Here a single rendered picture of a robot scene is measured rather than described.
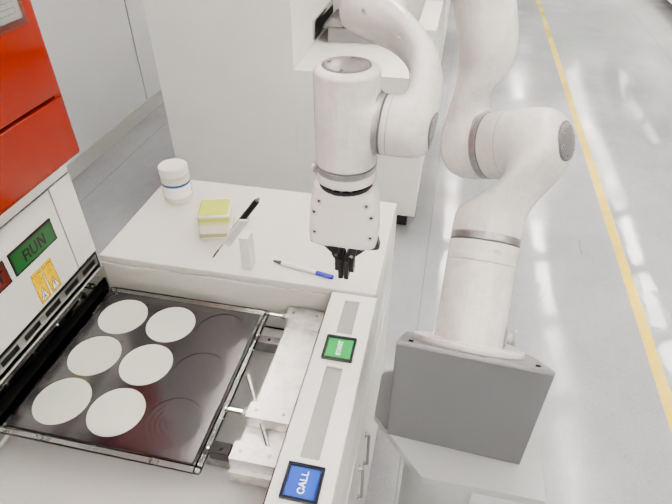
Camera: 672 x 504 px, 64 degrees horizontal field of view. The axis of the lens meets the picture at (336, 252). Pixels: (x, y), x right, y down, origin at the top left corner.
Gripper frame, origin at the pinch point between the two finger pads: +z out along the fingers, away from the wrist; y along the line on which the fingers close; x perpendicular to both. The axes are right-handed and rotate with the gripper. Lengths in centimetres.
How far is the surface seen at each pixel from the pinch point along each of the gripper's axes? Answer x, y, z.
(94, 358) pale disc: -7, -48, 26
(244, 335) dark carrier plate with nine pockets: 4.7, -21.4, 26.3
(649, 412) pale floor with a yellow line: 76, 101, 117
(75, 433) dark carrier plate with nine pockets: -22, -42, 26
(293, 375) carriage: -1.5, -9.5, 28.3
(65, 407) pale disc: -18, -47, 26
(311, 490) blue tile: -27.0, 0.7, 19.9
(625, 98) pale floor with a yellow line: 387, 153, 117
